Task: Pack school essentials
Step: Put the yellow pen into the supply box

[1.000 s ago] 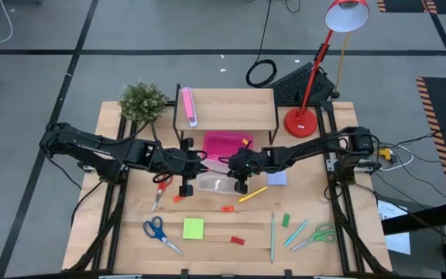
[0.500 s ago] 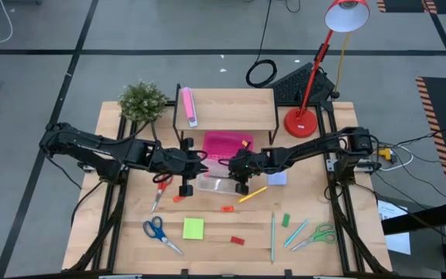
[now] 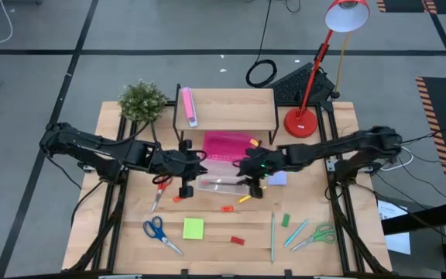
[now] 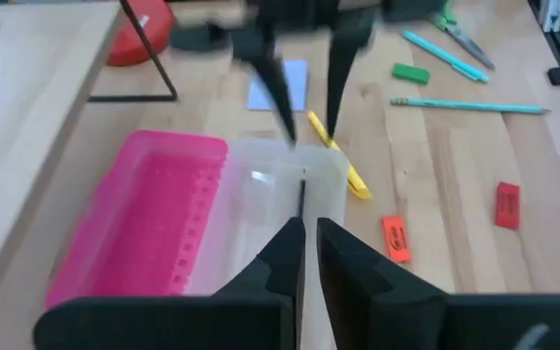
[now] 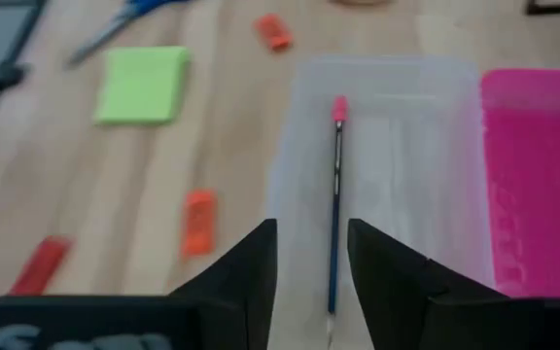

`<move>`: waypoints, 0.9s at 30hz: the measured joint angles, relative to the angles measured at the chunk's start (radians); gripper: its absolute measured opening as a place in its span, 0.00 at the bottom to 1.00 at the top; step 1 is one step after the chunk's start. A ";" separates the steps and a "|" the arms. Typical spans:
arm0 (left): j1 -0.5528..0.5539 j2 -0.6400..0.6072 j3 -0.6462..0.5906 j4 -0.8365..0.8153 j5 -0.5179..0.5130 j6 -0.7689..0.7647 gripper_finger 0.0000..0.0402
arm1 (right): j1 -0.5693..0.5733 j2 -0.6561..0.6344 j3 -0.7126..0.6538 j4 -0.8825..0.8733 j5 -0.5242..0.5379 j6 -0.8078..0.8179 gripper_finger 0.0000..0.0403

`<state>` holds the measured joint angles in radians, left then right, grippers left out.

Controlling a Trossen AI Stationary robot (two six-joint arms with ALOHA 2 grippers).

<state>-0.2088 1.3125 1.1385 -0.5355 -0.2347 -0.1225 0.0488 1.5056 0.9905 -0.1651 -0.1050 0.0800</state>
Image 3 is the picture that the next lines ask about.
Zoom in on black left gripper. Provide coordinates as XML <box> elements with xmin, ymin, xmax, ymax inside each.
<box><xmin>148</xmin><ymin>139</ymin><xmax>209</xmax><ymax>199</ymax></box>

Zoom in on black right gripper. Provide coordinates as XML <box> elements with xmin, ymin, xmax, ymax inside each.
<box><xmin>238</xmin><ymin>138</ymin><xmax>286</xmax><ymax>200</ymax></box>

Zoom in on purple sticky note pad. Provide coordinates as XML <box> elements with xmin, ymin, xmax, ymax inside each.
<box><xmin>266</xmin><ymin>170</ymin><xmax>288</xmax><ymax>187</ymax></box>

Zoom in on yellow pencil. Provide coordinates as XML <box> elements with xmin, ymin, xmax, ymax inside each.
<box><xmin>237</xmin><ymin>185</ymin><xmax>267</xmax><ymax>205</ymax></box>

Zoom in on red scissors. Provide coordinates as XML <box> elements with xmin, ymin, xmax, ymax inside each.
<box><xmin>150</xmin><ymin>174</ymin><xmax>174</xmax><ymax>215</ymax></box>

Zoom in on light green pencil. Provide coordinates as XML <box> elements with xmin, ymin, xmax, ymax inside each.
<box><xmin>269</xmin><ymin>211</ymin><xmax>276</xmax><ymax>264</ymax></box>

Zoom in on blue scissors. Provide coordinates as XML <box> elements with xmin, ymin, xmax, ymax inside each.
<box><xmin>142</xmin><ymin>215</ymin><xmax>184</xmax><ymax>257</ymax></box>

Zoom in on teal pen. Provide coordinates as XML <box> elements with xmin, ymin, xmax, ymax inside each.
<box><xmin>283</xmin><ymin>219</ymin><xmax>310</xmax><ymax>249</ymax></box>

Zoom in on green scissors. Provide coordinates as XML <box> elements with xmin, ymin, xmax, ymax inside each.
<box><xmin>290</xmin><ymin>222</ymin><xmax>338</xmax><ymax>253</ymax></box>

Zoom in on clear pencil box pink lid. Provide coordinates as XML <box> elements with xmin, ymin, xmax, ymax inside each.
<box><xmin>196</xmin><ymin>130</ymin><xmax>256</xmax><ymax>196</ymax></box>

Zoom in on green sticky note pad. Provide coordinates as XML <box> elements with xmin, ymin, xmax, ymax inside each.
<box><xmin>182</xmin><ymin>217</ymin><xmax>205</xmax><ymax>241</ymax></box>

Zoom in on red desk lamp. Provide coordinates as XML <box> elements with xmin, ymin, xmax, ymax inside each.
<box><xmin>283</xmin><ymin>0</ymin><xmax>371</xmax><ymax>139</ymax></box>

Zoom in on potted green artificial plant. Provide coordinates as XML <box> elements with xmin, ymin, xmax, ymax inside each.
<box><xmin>117</xmin><ymin>79</ymin><xmax>169</xmax><ymax>124</ymax></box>

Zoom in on black keyboard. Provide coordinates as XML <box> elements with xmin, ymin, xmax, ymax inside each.
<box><xmin>265</xmin><ymin>61</ymin><xmax>336</xmax><ymax>105</ymax></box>

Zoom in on white paper sheet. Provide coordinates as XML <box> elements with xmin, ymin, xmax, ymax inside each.
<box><xmin>376</xmin><ymin>198</ymin><xmax>412</xmax><ymax>256</ymax></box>

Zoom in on black beam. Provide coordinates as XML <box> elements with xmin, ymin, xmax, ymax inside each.
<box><xmin>380</xmin><ymin>200</ymin><xmax>446</xmax><ymax>236</ymax></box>

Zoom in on wooden shelf riser black frame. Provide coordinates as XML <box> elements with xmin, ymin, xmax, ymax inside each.
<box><xmin>171</xmin><ymin>83</ymin><xmax>280</xmax><ymax>146</ymax></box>

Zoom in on black aluminium table frame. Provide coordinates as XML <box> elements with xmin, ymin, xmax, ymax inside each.
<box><xmin>62</xmin><ymin>99</ymin><xmax>393</xmax><ymax>279</ymax></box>

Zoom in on black coiled cable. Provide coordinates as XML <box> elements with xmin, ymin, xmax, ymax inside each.
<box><xmin>245</xmin><ymin>0</ymin><xmax>278</xmax><ymax>89</ymax></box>

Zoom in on yellow lamp cable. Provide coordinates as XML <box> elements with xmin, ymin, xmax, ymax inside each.
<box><xmin>331</xmin><ymin>33</ymin><xmax>352</xmax><ymax>98</ymax></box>

